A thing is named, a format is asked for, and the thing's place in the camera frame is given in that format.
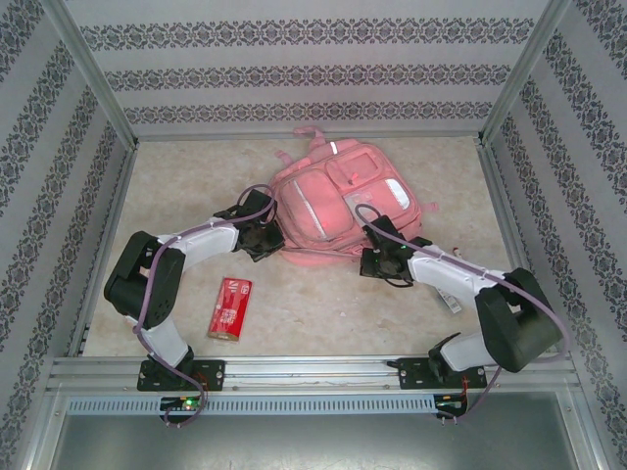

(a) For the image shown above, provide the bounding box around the pink school backpack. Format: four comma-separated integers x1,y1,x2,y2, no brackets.
266,125,440,268

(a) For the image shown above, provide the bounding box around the white marker with red cap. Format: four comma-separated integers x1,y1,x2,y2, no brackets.
434,246,464,315

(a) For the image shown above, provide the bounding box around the red tissue packet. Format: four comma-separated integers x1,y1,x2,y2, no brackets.
205,276,254,343

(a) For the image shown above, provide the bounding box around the grey metal sheet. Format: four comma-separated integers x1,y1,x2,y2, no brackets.
48,414,589,470

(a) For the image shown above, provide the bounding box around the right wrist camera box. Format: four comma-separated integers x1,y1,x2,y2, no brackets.
364,215,401,249

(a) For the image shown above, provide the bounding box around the small circuit board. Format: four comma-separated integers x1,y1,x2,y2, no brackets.
434,393,469,410
160,396,205,412

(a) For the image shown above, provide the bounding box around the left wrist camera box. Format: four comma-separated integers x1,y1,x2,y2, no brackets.
237,188,278,222

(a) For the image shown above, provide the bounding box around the aluminium frame post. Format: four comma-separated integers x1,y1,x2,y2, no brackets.
41,0,139,148
478,0,574,147

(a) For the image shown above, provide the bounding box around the aluminium back rail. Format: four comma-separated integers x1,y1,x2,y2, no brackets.
134,130,486,144

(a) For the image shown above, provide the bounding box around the aluminium mounting rail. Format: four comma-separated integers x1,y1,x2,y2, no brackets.
46,355,575,398

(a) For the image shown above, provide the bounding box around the slotted grey cable duct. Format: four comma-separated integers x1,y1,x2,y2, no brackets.
66,395,438,417

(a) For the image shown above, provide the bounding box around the aluminium side rail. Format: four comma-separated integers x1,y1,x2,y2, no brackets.
66,144,141,358
477,141,558,354

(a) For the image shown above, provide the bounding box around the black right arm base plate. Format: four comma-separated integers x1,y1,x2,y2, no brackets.
397,356,486,392

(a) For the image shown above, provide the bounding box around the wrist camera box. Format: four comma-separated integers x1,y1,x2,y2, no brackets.
364,215,401,249
237,188,278,222

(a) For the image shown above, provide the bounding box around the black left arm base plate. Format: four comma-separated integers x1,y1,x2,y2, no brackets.
136,359,226,393

